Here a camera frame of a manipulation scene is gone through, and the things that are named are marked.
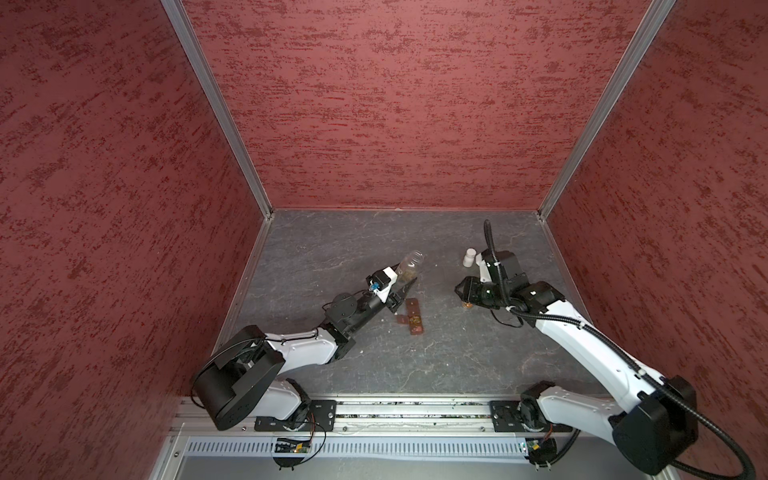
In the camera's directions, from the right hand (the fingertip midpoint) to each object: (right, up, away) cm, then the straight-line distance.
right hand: (459, 297), depth 80 cm
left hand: (-14, +7, -4) cm, 17 cm away
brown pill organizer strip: (-12, -9, +10) cm, 18 cm away
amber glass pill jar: (-14, +9, -10) cm, 20 cm away
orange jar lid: (+1, 0, -8) cm, 8 cm away
